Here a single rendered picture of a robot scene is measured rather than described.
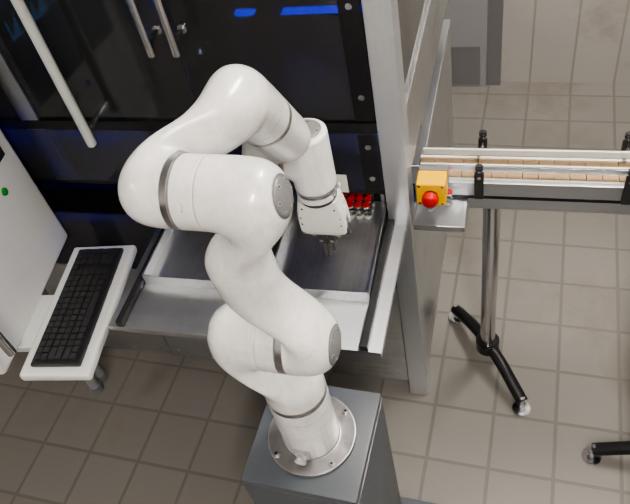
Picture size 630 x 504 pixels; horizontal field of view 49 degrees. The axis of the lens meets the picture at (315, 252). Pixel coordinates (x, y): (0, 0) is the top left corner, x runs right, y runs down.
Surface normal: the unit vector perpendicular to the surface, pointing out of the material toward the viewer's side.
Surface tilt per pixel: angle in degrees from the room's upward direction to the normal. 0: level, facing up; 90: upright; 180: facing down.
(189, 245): 0
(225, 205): 60
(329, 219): 90
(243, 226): 90
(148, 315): 0
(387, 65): 90
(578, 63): 90
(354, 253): 0
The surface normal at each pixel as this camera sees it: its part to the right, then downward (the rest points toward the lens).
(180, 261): -0.17, -0.66
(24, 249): 0.98, -0.04
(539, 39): -0.25, 0.75
